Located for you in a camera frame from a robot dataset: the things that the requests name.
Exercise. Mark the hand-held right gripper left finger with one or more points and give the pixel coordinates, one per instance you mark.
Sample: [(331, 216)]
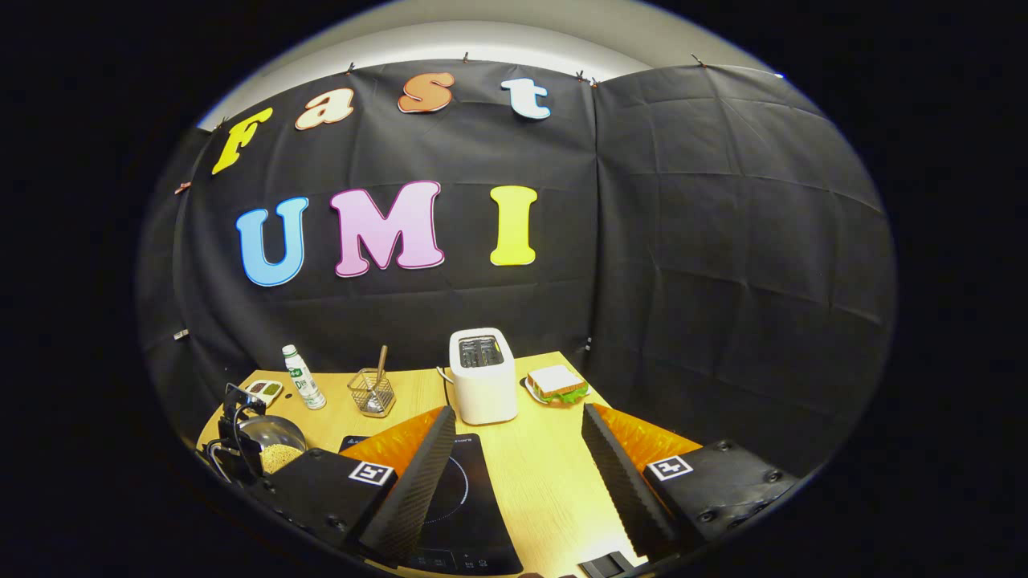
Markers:
[(414, 498)]

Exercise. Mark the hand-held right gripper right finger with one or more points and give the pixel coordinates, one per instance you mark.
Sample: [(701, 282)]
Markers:
[(622, 490)]

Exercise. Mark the stainless steel pot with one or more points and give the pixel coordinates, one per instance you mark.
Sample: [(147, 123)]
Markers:
[(277, 432)]

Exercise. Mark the black induction cooktop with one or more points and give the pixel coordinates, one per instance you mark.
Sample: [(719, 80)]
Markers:
[(474, 498)]

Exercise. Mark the pile of yellow soybeans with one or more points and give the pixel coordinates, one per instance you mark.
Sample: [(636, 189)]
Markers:
[(281, 459)]

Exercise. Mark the white divided bean dish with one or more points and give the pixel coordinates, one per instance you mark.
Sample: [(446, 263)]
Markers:
[(265, 392)]

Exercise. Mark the white drink bottle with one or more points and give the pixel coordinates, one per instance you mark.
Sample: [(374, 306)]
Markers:
[(303, 381)]

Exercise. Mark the sandwich with lettuce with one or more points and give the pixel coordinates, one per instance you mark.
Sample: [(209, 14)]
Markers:
[(554, 381)]

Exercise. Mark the white toaster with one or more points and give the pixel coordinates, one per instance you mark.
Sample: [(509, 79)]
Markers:
[(483, 385)]

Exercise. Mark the small white plate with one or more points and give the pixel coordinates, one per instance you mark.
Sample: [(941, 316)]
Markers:
[(532, 393)]

